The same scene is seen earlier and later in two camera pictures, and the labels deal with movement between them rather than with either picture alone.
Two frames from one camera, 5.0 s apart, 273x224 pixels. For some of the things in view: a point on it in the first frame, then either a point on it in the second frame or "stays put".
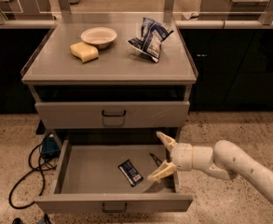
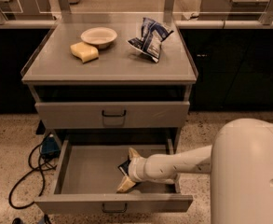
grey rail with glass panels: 191,7 stays put
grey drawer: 115,176 stays put
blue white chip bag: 149,44 stays put
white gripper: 182,156 → 136,169
